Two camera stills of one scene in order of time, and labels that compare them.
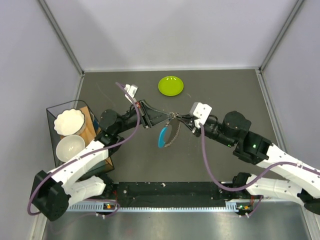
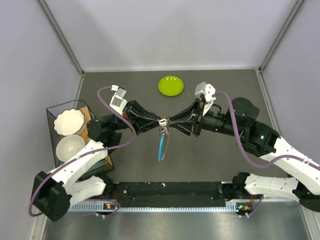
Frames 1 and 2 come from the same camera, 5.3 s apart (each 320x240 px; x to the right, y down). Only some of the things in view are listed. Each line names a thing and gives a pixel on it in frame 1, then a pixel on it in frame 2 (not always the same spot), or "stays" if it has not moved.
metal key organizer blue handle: x=162 y=136 to x=161 y=147
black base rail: x=170 y=195 stays
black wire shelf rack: x=92 y=126 stays
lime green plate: x=170 y=85 stays
